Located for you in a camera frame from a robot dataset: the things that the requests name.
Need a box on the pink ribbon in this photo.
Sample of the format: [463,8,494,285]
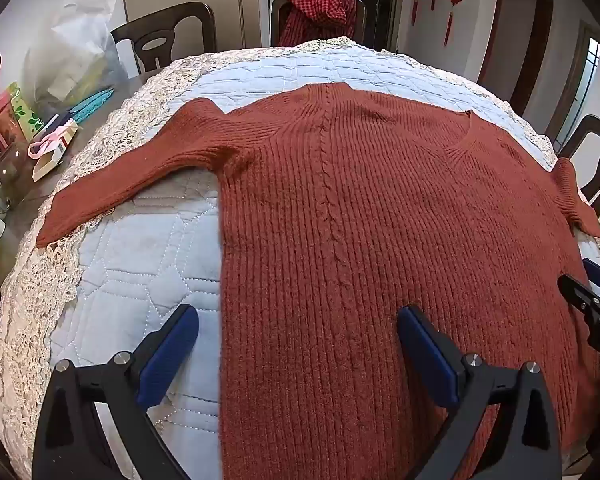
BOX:
[27,120,79,159]

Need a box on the red checked garment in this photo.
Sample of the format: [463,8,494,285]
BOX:
[279,0,357,47]

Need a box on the glass jar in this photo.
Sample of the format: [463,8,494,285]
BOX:
[0,140,37,214]

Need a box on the rust red knit sweater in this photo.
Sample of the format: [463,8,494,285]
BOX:
[36,82,600,480]

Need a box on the pink gift bag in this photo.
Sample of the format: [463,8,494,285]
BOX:
[0,92,29,161]

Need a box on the brown framed doorway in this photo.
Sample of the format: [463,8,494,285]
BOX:
[477,0,554,117]

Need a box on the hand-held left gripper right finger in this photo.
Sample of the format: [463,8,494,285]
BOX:
[397,305,563,480]

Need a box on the teal crochet mat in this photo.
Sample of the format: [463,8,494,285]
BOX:
[66,86,117,124]

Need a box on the dark doorway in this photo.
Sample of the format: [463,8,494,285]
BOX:
[344,0,402,52]

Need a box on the cream cardboard box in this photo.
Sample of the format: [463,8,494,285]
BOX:
[31,121,82,182]

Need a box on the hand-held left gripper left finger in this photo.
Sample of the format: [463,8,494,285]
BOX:
[32,304,201,480]

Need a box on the clear plastic bag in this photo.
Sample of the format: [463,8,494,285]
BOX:
[24,0,127,111]

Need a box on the green leaf patterned box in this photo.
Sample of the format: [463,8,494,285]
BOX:
[7,82,44,142]

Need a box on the dark wooden chair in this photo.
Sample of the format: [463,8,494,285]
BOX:
[111,2,217,77]
[271,0,368,47]
[555,114,600,221]

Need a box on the blue quilted lace-edged mat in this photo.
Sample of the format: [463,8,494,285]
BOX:
[0,36,600,480]

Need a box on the brown framed window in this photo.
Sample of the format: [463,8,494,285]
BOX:
[545,20,600,147]

